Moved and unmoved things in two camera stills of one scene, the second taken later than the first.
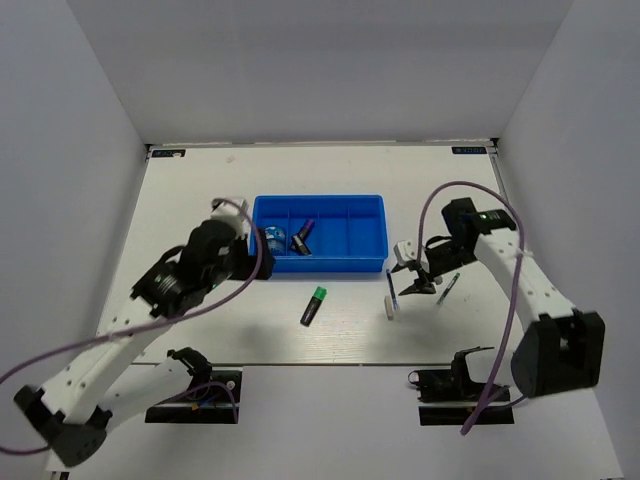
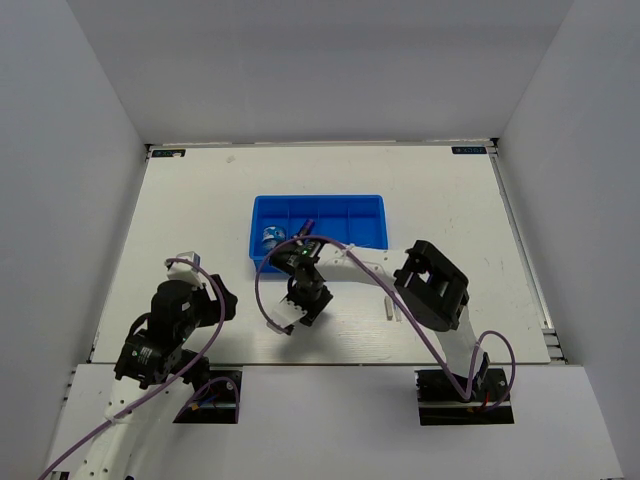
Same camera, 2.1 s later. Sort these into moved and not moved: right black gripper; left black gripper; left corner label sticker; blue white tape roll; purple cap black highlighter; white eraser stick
Moved: right black gripper; left black gripper
Not moved: white eraser stick; left corner label sticker; blue white tape roll; purple cap black highlighter
